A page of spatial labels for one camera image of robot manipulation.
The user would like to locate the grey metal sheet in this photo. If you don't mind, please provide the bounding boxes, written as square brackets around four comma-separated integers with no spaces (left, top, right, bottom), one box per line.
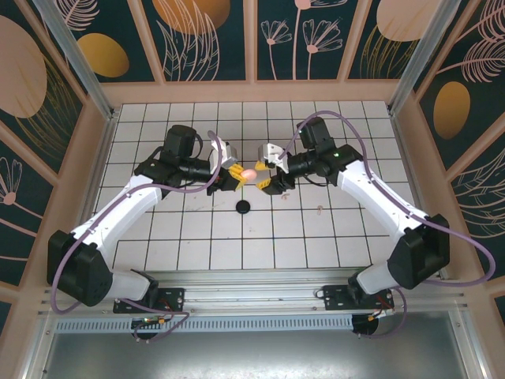
[39,311,474,379]

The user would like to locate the aluminium mounting rail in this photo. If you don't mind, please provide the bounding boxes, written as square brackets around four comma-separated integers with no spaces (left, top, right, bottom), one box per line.
[38,269,469,317]

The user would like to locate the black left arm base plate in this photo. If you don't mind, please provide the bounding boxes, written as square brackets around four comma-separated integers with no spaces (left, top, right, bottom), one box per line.
[113,287,186,315]

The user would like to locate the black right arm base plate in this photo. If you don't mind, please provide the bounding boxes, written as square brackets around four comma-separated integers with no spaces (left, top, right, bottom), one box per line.
[322,283,395,313]

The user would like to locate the slotted grey cable duct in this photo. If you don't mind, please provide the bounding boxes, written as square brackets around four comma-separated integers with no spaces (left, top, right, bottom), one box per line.
[54,314,354,333]

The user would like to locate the aluminium corner post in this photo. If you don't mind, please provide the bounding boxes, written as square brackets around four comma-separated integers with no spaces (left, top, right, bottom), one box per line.
[388,0,462,116]
[33,0,119,122]

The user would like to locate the small wired circuit board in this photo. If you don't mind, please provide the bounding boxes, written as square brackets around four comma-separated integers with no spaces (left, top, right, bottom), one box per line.
[132,315,169,329]

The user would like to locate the orange wired connector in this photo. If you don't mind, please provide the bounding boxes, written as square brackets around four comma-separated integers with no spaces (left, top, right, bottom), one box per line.
[368,306,395,321]

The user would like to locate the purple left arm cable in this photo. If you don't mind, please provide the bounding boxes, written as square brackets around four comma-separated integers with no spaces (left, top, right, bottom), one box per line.
[46,129,222,343]

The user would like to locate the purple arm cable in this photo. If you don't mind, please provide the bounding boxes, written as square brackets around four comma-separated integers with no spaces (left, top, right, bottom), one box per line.
[46,129,222,343]
[280,111,496,340]

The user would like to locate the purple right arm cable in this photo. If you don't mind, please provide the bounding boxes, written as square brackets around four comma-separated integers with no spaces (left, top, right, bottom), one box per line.
[280,111,496,340]

